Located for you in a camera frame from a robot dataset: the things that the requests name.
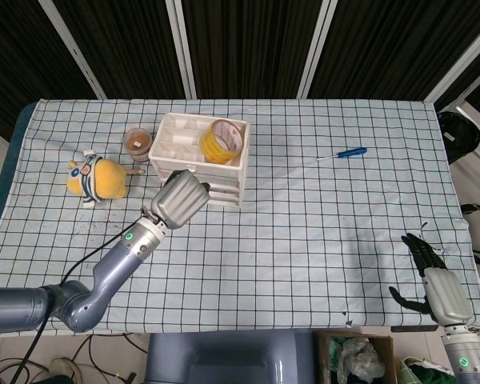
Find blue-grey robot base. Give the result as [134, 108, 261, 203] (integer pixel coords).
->
[145, 329, 316, 384]

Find blue checkered tablecloth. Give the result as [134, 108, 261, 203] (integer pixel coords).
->
[0, 98, 480, 334]

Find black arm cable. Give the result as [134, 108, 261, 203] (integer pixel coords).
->
[14, 227, 135, 384]

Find green bag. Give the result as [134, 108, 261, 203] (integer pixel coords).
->
[398, 357, 457, 384]

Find blue handled screwdriver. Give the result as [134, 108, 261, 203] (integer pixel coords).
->
[316, 146, 368, 162]

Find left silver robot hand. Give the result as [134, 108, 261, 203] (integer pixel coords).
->
[139, 169, 211, 230]

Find cardboard box with bags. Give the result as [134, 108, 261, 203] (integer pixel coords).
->
[312, 330, 397, 384]

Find clear jar with brown contents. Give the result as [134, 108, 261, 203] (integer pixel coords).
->
[122, 126, 153, 163]

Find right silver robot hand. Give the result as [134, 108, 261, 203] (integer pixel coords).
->
[388, 234, 474, 328]

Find black round stool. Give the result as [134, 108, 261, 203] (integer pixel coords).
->
[437, 110, 480, 165]

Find white plastic drawer organizer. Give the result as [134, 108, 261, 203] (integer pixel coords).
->
[148, 112, 251, 210]

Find yellow plush toy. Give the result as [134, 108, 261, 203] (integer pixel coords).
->
[66, 148, 128, 208]

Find yellow packing tape roll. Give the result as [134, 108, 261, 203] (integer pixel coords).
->
[198, 118, 244, 165]

